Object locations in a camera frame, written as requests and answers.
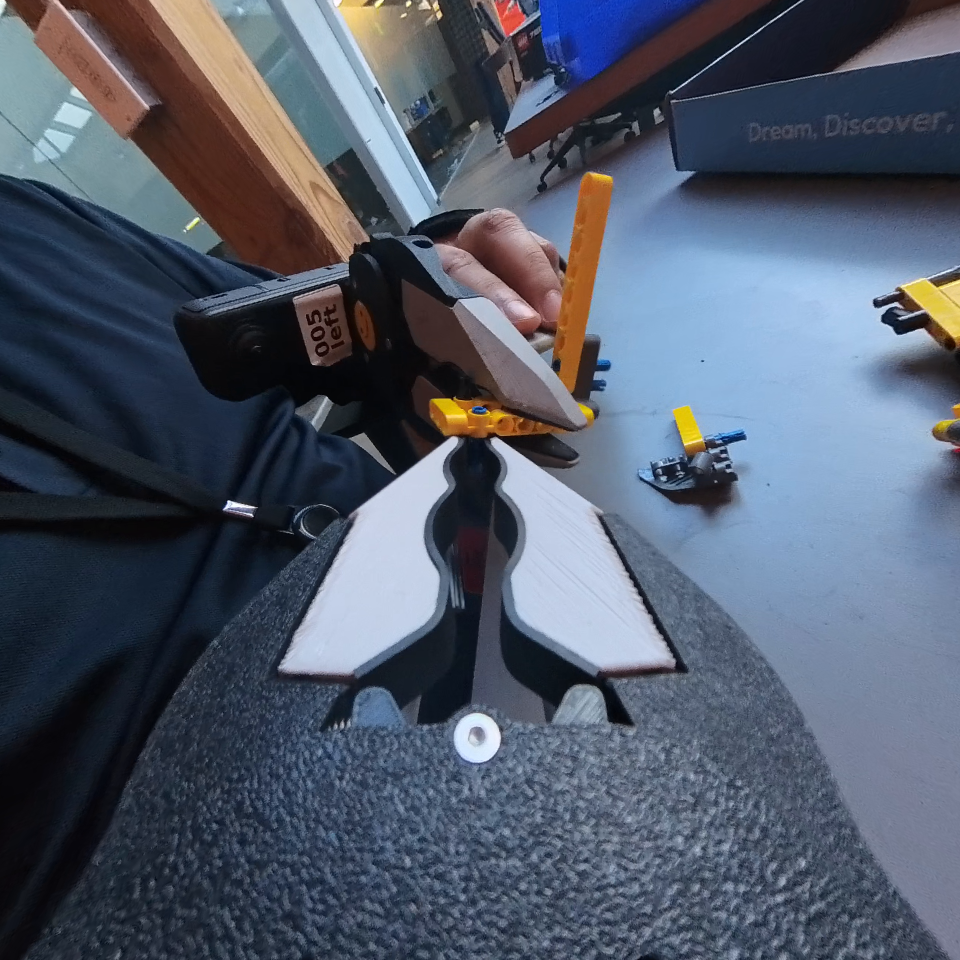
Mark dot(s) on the person's dark navy clothing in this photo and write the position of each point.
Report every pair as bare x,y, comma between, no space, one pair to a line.
112,600

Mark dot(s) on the wooden background table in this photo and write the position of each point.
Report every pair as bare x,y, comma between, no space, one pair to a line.
600,105

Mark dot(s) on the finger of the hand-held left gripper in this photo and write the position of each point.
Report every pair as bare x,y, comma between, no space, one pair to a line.
555,450
487,352

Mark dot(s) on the wooden wall plaque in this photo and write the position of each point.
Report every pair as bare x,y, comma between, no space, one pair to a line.
90,67

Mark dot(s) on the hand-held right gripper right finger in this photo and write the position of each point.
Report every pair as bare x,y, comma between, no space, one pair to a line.
577,585

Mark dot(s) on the long yellow toy beam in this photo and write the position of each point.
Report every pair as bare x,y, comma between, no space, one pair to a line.
585,262

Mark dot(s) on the blue cardboard box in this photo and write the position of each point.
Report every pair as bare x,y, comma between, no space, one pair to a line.
787,127

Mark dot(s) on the small grey yellow toy assembly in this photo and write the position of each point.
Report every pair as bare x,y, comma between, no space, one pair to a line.
690,469

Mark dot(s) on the grey desk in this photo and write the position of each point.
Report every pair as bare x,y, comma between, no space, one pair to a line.
750,337

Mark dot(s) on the person's left hand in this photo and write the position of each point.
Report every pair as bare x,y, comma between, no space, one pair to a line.
495,255

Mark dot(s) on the wooden pillar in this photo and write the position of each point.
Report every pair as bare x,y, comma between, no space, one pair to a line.
225,150

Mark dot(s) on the blue plastic bin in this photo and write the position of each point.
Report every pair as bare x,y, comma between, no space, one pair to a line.
600,30

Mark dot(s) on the black yellow toy vehicle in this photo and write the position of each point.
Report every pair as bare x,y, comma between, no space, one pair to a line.
930,300

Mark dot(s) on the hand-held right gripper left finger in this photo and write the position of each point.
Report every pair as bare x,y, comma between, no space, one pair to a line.
375,585

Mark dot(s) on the grey toy connector with pins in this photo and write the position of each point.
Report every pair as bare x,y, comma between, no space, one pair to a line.
591,352

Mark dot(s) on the black office chair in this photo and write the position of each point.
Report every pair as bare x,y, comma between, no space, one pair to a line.
592,139

